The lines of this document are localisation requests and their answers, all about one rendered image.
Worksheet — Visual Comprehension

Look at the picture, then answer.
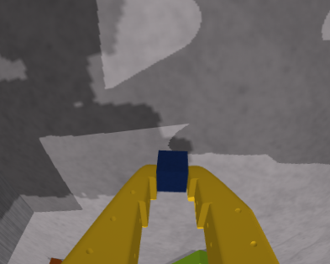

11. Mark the lime green rod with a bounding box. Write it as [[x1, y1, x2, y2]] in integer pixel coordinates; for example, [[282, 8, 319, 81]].
[[172, 250, 208, 264]]

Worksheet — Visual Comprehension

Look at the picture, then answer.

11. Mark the orange rod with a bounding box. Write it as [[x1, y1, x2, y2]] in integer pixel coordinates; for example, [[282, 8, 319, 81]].
[[50, 258, 62, 264]]

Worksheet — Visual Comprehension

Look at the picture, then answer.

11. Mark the small blue cube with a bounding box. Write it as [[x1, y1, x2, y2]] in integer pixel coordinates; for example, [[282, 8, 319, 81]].
[[156, 150, 188, 193]]

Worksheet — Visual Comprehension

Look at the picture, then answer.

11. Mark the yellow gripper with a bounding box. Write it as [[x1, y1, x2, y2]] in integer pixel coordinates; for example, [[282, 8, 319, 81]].
[[61, 165, 280, 264]]

